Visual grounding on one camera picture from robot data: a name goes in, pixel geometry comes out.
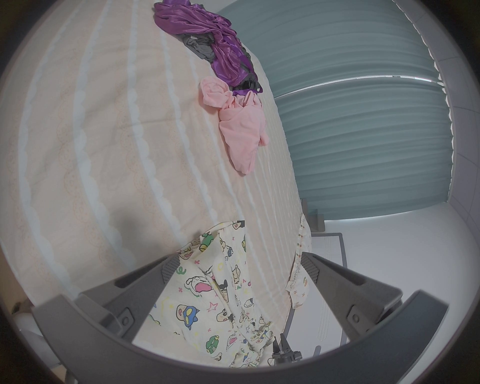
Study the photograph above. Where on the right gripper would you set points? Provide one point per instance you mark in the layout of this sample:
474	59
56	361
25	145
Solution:
287	358

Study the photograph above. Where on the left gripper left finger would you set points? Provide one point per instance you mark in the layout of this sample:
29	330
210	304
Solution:
135	292

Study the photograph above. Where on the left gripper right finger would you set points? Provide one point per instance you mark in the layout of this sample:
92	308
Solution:
345	292

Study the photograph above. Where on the white printed pyjama top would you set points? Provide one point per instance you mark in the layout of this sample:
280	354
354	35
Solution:
210	300

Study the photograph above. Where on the bed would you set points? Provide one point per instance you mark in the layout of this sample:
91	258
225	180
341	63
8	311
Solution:
75	150

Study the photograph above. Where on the white printed pillow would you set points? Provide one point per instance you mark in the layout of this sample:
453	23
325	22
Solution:
298	285

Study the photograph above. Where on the blue-green curtain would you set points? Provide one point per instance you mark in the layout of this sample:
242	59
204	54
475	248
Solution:
375	150
337	45

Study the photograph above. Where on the pink garment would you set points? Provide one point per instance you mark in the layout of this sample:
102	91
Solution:
240	131

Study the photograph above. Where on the black garment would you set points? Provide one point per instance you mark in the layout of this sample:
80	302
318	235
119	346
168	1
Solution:
245	83

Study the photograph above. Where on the dark grey garment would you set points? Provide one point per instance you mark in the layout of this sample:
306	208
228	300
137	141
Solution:
198	47

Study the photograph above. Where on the purple satin garment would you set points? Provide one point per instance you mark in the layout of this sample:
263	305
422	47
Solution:
195	17

